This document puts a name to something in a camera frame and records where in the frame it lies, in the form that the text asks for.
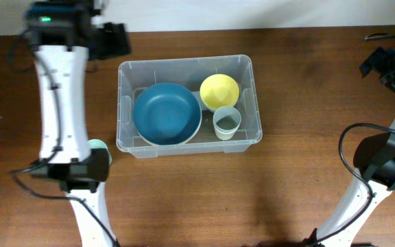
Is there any dark blue plate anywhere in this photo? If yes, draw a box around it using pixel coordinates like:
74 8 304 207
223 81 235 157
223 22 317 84
132 82 202 146

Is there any green cup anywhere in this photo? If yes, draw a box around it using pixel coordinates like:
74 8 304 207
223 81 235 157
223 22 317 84
88 139 112 165

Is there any yellow bowl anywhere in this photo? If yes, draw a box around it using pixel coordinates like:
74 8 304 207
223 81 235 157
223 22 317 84
200 74 240 101

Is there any light green bowl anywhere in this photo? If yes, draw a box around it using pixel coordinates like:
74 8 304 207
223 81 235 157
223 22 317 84
202 99 237 113

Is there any cream plate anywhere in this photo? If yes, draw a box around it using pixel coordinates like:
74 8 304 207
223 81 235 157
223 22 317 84
135 116 202 146

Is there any grey cup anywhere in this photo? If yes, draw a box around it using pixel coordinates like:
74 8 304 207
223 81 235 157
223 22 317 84
213 106 241 141

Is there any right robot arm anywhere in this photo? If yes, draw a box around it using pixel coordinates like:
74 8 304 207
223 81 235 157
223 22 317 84
302 47 395 246

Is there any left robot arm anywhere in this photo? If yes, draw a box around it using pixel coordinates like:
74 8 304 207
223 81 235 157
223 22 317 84
25 1 130 246

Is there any clear plastic storage container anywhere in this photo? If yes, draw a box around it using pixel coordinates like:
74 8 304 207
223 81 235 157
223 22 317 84
116 55 263 158

